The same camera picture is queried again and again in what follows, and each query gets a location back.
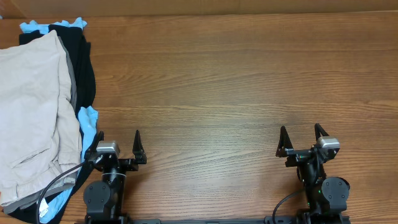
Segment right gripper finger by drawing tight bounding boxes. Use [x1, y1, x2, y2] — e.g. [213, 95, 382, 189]
[314, 123, 329, 140]
[275, 126, 294, 157]

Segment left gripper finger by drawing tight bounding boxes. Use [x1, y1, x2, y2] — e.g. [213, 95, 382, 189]
[84, 131, 104, 161]
[132, 130, 147, 164]

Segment beige cotton shorts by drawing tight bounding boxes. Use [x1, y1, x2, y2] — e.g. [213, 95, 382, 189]
[0, 30, 83, 207]

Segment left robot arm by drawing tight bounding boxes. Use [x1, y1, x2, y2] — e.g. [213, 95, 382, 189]
[83, 131, 147, 223]

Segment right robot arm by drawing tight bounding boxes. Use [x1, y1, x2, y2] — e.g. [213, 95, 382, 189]
[268, 123, 350, 224]

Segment light blue garment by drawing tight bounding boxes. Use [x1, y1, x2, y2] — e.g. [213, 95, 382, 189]
[19, 17, 98, 223]

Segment grey garment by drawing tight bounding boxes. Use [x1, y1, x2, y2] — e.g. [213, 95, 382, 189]
[2, 36, 78, 215]

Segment black garment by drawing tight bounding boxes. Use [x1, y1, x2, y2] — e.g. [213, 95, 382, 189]
[7, 24, 101, 224]

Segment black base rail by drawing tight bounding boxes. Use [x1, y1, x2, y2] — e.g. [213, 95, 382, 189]
[76, 216, 351, 224]

